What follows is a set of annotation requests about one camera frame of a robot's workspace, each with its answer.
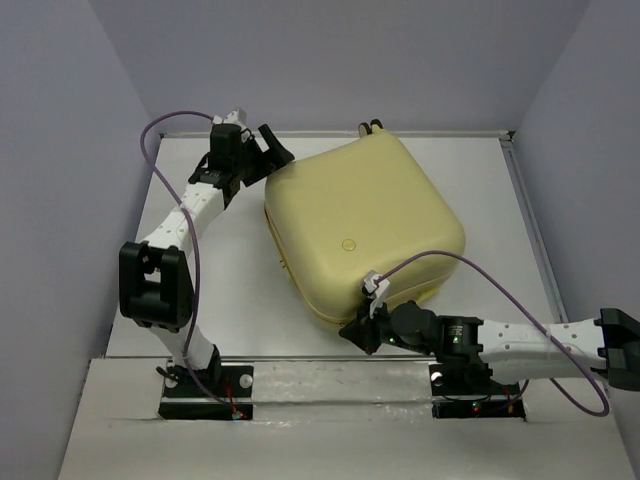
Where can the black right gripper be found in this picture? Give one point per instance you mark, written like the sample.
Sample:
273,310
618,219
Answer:
361,331

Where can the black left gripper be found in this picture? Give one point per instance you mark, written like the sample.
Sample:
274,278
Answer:
280,155

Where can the yellow hard-shell suitcase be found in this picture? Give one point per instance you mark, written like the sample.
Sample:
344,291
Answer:
362,207

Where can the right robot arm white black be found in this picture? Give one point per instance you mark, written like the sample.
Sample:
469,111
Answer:
478,357

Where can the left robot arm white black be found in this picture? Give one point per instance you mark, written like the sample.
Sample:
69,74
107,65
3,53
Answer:
160,276

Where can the white front cover board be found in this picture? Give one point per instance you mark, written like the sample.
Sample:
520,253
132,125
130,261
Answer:
331,420

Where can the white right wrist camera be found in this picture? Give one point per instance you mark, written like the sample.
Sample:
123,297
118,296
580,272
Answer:
375,288

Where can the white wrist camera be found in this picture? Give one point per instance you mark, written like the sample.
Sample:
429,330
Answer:
236,117
375,288

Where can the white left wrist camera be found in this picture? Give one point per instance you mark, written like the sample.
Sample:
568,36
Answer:
236,117

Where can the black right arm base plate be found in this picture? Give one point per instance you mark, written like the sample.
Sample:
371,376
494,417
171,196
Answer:
475,395

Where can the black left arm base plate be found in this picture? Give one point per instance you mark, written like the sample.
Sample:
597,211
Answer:
228,400

